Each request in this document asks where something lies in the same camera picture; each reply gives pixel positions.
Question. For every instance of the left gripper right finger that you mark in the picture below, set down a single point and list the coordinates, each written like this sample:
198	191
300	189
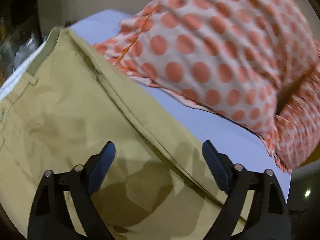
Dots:
268	216

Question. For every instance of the khaki pants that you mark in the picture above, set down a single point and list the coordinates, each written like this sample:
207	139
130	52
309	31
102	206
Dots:
65	107

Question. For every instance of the polka dot pillow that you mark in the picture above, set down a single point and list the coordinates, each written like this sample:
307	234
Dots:
295	134
241	59

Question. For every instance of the right polka dot pillow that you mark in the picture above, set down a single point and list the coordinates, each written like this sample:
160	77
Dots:
295	134

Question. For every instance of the left polka dot pillow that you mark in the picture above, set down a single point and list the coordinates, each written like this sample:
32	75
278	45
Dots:
241	59

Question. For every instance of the white bed sheet mattress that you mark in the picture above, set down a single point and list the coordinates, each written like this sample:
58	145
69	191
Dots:
240	145

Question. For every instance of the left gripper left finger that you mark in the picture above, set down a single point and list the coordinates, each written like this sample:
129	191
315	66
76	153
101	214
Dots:
49	217

